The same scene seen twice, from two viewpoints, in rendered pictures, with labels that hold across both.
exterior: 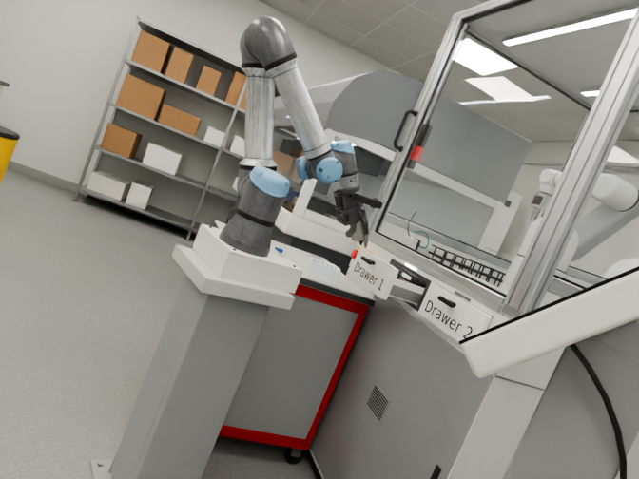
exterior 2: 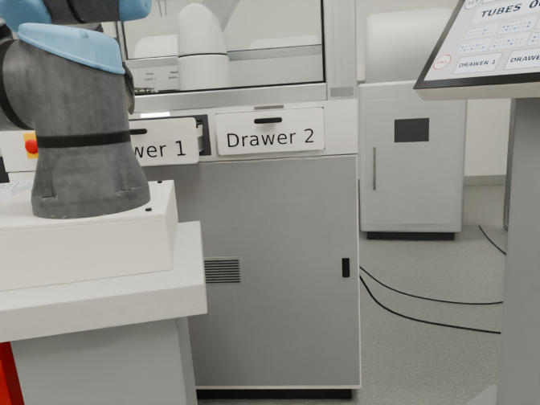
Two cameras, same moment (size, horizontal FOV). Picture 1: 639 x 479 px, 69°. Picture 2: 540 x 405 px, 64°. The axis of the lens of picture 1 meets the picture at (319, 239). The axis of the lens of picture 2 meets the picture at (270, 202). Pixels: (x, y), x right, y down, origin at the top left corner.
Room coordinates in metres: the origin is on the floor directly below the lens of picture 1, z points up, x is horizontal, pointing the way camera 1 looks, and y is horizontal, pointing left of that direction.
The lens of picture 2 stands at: (0.85, 0.61, 0.97)
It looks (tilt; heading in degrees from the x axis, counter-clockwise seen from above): 14 degrees down; 297
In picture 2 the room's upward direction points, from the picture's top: 4 degrees counter-clockwise
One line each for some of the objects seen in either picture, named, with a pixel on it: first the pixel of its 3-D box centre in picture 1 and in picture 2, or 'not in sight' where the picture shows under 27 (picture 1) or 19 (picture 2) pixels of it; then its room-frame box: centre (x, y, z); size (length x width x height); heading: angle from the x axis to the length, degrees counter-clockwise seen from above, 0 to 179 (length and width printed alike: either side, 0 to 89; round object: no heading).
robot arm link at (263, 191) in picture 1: (264, 193); (71, 79); (1.34, 0.20, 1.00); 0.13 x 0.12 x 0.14; 20
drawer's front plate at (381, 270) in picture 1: (372, 272); (139, 143); (1.63, -0.22, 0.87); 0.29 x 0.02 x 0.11; 22
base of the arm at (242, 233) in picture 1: (249, 230); (89, 169); (1.34, 0.20, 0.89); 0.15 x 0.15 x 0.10
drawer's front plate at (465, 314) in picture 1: (451, 315); (270, 131); (1.39, -0.45, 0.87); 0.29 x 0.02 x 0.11; 22
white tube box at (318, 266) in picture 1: (323, 268); (23, 190); (1.89, -0.06, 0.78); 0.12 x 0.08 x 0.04; 94
